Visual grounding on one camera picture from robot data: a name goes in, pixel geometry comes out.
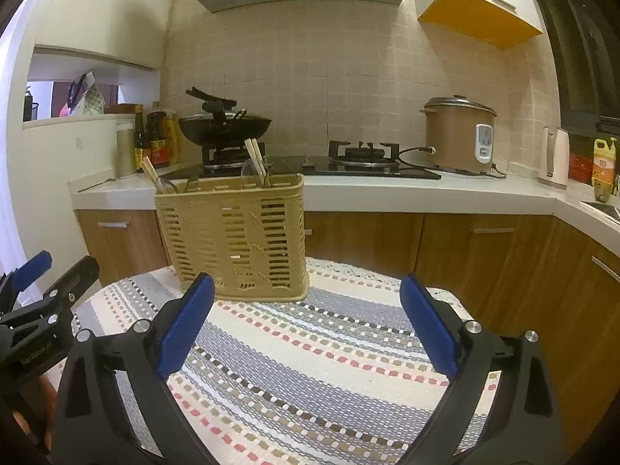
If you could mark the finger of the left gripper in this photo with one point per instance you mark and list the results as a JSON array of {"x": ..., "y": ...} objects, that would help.
[
  {"x": 64, "y": 294},
  {"x": 20, "y": 279}
]

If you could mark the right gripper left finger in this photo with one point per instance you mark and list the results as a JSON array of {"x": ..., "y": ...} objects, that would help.
[{"x": 91, "y": 423}]

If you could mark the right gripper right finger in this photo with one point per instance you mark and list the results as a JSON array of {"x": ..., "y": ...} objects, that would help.
[{"x": 523, "y": 425}]

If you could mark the wooden chopstick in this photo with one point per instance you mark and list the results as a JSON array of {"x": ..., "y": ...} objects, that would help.
[
  {"x": 257, "y": 159},
  {"x": 149, "y": 170}
]

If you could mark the clear spoon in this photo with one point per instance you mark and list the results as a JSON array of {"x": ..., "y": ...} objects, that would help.
[{"x": 250, "y": 171}]

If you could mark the white kitchen countertop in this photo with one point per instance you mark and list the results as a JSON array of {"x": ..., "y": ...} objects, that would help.
[{"x": 452, "y": 193}]

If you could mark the left hand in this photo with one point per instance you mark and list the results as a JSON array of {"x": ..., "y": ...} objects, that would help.
[{"x": 34, "y": 409}]

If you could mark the white canister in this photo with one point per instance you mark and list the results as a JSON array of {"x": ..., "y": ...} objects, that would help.
[{"x": 126, "y": 165}]

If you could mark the dark soy sauce bottle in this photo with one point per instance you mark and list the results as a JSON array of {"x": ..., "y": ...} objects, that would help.
[{"x": 141, "y": 141}]

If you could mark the yellow condiment bottle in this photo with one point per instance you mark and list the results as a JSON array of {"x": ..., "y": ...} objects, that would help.
[{"x": 173, "y": 137}]

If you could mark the striped woven table mat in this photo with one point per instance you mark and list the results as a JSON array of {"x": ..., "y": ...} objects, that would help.
[{"x": 336, "y": 378}]

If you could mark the beige plastic utensil basket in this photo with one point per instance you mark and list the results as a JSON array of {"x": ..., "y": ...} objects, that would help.
[{"x": 249, "y": 238}]

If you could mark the black wok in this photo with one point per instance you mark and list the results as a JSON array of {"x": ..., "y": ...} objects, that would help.
[{"x": 220, "y": 123}]

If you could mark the steel sink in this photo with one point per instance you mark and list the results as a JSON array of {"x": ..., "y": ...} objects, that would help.
[{"x": 604, "y": 211}]

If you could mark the yellow oil bottle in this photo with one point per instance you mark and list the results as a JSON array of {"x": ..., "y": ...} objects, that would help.
[{"x": 604, "y": 169}]

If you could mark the white electric kettle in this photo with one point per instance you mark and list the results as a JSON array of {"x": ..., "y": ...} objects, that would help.
[{"x": 554, "y": 157}]

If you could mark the brown rice cooker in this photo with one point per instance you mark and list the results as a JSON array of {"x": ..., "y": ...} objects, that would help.
[{"x": 461, "y": 131}]

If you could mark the yellow wall cabinet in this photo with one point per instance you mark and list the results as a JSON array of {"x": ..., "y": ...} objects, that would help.
[{"x": 503, "y": 23}]

